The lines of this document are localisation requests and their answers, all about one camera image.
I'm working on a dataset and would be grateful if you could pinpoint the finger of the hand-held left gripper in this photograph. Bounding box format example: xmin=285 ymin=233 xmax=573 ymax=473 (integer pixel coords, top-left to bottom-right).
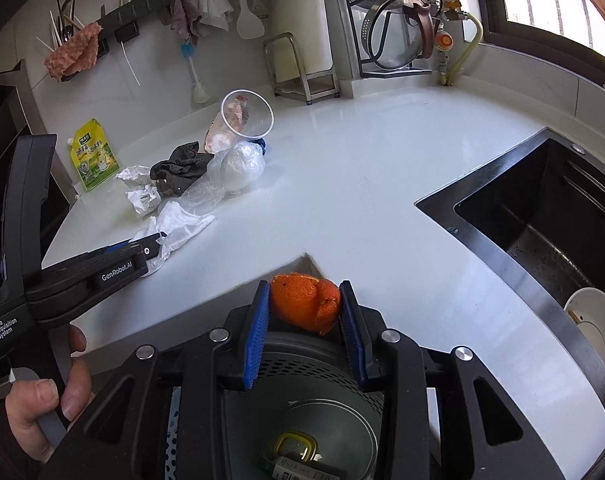
xmin=131 ymin=240 xmax=163 ymax=275
xmin=41 ymin=232 xmax=166 ymax=277

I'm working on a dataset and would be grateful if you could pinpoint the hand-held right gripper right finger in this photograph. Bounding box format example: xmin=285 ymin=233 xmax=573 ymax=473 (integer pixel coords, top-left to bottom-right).
xmin=339 ymin=280 xmax=567 ymax=480

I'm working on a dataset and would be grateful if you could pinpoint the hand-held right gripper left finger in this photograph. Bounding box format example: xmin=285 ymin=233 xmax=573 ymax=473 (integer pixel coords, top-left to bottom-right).
xmin=38 ymin=280 xmax=273 ymax=480

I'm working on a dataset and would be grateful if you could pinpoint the thin white plastic film bag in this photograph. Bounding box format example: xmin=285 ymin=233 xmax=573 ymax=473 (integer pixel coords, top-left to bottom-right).
xmin=131 ymin=200 xmax=216 ymax=277

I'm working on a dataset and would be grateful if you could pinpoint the orange peel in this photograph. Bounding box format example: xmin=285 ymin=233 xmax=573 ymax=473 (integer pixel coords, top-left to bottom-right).
xmin=270 ymin=271 xmax=342 ymax=337

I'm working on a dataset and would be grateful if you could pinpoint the grey perforated trash bin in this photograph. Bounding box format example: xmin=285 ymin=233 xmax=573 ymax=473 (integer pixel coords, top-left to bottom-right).
xmin=165 ymin=329 xmax=441 ymax=480

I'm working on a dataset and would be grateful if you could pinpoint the clear crinkled plastic wrap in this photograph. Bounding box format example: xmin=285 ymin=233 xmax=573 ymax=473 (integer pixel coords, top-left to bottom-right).
xmin=176 ymin=152 xmax=233 ymax=212

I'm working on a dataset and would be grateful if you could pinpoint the dark cloth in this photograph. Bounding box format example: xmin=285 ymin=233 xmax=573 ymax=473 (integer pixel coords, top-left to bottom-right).
xmin=149 ymin=142 xmax=216 ymax=199

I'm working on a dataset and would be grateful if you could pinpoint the clear plastic cup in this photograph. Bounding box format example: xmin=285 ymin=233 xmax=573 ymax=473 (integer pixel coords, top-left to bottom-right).
xmin=221 ymin=89 xmax=274 ymax=142

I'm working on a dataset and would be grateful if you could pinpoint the person's left hand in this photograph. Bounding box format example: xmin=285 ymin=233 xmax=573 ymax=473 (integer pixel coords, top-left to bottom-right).
xmin=5 ymin=324 xmax=96 ymax=463

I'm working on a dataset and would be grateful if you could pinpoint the yellow spout pouch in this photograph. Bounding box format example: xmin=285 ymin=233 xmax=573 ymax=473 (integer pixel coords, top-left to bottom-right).
xmin=67 ymin=119 xmax=121 ymax=193

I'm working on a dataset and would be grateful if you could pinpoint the gold rimmed tin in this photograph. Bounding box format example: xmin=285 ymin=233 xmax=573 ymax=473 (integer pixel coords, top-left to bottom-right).
xmin=274 ymin=432 xmax=318 ymax=462

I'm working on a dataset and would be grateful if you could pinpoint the round white plastic bag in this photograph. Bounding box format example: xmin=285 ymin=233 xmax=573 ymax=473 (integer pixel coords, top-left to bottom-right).
xmin=222 ymin=141 xmax=266 ymax=197

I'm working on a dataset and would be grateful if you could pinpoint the pink snack wrapper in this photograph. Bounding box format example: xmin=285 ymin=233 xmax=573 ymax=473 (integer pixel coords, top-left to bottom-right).
xmin=204 ymin=92 xmax=248 ymax=155

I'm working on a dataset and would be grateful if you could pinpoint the green printed carton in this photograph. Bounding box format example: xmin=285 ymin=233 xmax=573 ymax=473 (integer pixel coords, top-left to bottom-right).
xmin=255 ymin=452 xmax=344 ymax=480

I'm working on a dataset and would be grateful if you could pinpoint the black integrated stove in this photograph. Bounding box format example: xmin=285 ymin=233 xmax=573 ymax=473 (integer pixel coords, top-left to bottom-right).
xmin=0 ymin=60 xmax=73 ymax=261

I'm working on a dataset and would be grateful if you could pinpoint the pink dish cloth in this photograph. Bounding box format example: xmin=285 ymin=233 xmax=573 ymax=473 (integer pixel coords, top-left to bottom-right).
xmin=44 ymin=21 xmax=104 ymax=83

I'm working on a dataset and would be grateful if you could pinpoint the blue white bottle brush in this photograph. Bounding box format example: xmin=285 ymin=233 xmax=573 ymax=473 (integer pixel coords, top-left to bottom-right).
xmin=180 ymin=39 xmax=210 ymax=106

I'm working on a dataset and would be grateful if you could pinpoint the dark steel sink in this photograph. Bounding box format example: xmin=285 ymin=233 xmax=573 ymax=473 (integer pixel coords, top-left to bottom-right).
xmin=415 ymin=126 xmax=605 ymax=401

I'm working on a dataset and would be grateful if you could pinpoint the bundle of chopsticks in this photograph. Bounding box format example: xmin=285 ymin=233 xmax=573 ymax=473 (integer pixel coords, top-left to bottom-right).
xmin=35 ymin=0 xmax=90 ymax=55

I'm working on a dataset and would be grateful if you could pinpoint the white plate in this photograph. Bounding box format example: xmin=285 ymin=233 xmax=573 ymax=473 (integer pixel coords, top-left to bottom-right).
xmin=563 ymin=287 xmax=605 ymax=377

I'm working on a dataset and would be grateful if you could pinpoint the metal cutting board stand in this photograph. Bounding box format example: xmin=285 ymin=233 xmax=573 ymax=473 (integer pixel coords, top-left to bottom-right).
xmin=262 ymin=32 xmax=341 ymax=107

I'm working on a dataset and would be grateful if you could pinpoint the white rice paddle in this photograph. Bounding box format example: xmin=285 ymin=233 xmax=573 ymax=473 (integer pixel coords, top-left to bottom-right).
xmin=232 ymin=0 xmax=266 ymax=40

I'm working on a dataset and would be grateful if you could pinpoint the white dish cloth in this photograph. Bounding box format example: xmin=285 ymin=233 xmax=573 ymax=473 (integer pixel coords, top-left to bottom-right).
xmin=198 ymin=0 xmax=234 ymax=33

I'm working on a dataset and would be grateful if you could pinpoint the white cutting board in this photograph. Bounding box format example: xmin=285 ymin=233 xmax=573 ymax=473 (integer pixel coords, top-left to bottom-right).
xmin=307 ymin=0 xmax=334 ymax=74

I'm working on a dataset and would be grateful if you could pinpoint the glass pot lid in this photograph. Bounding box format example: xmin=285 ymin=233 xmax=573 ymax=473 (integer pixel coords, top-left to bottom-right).
xmin=361 ymin=0 xmax=441 ymax=71

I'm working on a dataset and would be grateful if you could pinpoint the gas pipe valve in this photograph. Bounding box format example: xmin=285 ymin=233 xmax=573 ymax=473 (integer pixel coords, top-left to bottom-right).
xmin=434 ymin=0 xmax=471 ymax=86

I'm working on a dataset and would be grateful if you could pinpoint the black wall rail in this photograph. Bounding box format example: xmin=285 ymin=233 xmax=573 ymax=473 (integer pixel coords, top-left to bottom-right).
xmin=98 ymin=0 xmax=262 ymax=44

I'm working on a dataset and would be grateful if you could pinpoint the black wire dish rack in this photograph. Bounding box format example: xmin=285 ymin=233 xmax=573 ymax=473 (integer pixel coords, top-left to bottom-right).
xmin=345 ymin=0 xmax=441 ymax=80

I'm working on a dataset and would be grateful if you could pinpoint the yellow gas hose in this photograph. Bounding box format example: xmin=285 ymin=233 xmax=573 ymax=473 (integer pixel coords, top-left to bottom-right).
xmin=447 ymin=12 xmax=485 ymax=86

